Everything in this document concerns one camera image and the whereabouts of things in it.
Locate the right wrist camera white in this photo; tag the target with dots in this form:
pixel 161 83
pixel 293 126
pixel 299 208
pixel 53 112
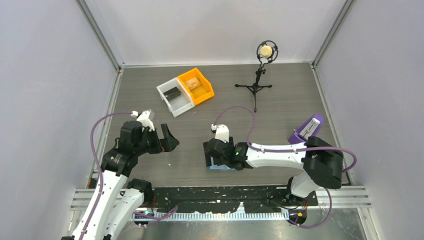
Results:
pixel 221 132

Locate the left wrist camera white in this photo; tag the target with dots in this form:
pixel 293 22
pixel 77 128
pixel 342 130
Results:
pixel 145 118

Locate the purple metronome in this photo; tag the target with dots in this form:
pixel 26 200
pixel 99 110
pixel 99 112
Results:
pixel 309 128

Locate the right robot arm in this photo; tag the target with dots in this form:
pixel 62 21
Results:
pixel 320 164

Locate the microphone with shock mount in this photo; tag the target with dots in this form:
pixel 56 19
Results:
pixel 267 52

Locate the white plastic bin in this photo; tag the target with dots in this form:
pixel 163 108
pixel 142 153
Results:
pixel 179 105

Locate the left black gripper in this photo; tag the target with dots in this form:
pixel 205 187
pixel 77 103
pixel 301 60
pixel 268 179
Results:
pixel 166 144

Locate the black tripod mic stand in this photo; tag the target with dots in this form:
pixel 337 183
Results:
pixel 256 87

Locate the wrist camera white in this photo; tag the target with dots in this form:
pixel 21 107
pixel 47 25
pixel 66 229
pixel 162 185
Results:
pixel 221 132
pixel 145 118

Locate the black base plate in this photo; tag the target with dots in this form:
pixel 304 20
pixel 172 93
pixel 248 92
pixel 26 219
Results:
pixel 224 199

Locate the blue card holder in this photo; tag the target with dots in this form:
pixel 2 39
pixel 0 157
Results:
pixel 211 166

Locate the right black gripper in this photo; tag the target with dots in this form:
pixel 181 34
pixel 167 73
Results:
pixel 208 160

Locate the card in orange bin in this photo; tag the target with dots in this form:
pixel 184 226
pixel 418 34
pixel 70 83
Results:
pixel 192 83

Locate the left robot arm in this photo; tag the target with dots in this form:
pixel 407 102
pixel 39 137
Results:
pixel 115 198

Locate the orange plastic bin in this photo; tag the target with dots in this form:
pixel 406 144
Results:
pixel 200 94

